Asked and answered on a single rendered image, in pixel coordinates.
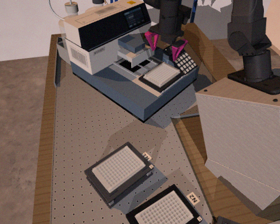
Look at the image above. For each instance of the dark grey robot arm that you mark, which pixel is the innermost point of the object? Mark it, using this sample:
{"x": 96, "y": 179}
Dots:
{"x": 246, "y": 32}

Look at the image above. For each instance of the white well plate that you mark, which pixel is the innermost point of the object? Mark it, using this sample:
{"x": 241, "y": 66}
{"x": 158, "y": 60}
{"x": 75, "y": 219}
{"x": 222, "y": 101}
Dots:
{"x": 118, "y": 168}
{"x": 161, "y": 74}
{"x": 168, "y": 210}

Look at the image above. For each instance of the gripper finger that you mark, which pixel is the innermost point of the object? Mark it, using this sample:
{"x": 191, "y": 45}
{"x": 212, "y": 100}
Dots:
{"x": 149, "y": 35}
{"x": 176, "y": 51}

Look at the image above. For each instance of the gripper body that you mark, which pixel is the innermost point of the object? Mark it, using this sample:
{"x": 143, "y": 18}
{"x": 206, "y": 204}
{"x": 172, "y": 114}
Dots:
{"x": 165, "y": 28}

